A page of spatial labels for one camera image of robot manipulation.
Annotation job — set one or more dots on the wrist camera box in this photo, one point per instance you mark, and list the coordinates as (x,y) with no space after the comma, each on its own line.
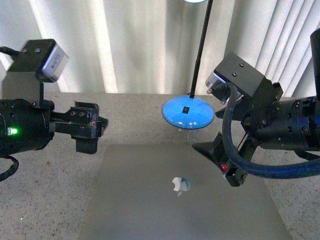
(249,81)
(39,61)

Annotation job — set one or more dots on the white vertical blinds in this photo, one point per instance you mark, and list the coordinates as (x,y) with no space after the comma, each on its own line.
(285,56)

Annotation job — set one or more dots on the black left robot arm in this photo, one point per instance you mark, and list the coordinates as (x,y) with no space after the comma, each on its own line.
(24,127)

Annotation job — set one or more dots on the blue desk lamp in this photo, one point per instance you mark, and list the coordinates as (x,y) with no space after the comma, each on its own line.
(188,111)

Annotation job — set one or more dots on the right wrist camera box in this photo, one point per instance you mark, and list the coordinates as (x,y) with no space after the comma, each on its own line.
(249,81)

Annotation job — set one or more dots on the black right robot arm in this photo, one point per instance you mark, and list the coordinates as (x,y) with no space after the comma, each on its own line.
(301,135)

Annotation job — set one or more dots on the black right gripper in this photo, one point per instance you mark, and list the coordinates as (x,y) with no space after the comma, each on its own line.
(262,117)

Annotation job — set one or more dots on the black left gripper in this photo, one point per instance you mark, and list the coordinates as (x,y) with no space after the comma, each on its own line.
(82,122)

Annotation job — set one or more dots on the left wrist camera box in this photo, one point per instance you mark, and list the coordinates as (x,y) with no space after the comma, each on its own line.
(39,61)

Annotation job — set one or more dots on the grey laptop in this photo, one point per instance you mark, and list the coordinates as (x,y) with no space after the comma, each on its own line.
(171,192)

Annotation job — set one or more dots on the white curtain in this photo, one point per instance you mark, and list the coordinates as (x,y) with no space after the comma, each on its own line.
(137,46)

